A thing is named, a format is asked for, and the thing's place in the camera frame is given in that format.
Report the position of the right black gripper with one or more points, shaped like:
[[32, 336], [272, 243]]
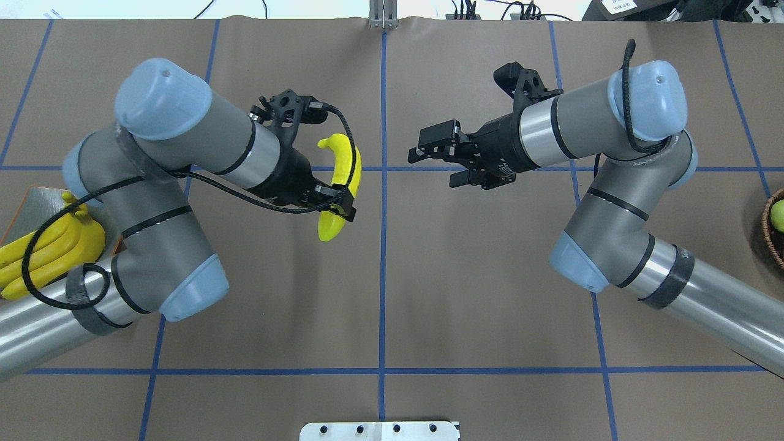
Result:
[[501, 145]]

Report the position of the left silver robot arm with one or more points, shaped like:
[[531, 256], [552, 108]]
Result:
[[169, 125]]

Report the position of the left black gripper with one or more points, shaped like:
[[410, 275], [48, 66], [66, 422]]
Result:
[[290, 174]]

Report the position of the grey square plate orange rim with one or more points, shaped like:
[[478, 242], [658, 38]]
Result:
[[39, 203]]

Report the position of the woven brown fruit basket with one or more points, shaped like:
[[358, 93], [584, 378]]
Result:
[[772, 240]]

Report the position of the aluminium frame post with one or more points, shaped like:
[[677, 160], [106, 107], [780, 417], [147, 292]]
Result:
[[383, 14]]

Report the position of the white central column base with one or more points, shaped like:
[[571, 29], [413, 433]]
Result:
[[381, 430]]

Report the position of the green pear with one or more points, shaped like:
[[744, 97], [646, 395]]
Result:
[[776, 216]]

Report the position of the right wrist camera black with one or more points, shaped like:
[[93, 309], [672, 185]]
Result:
[[523, 85]]

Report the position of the grey power strip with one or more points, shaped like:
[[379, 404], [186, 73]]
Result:
[[509, 16]]

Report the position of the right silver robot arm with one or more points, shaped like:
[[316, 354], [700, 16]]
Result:
[[636, 119]]

